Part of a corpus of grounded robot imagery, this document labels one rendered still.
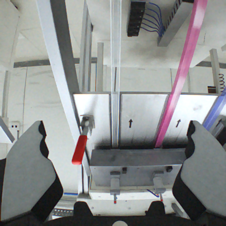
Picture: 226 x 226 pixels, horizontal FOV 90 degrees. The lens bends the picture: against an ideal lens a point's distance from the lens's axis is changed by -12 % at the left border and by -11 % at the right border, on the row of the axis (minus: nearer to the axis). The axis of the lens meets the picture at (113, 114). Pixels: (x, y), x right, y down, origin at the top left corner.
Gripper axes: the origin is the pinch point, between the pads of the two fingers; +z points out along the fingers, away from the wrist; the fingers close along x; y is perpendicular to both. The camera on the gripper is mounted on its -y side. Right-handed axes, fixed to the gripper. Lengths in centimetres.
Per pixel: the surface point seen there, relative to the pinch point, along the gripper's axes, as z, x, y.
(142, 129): 13.4, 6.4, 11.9
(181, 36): 58, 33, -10
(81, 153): 3.9, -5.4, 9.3
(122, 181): 10.2, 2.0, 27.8
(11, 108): 162, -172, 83
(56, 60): 9.3, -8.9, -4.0
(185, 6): 37.7, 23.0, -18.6
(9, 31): 98, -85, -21
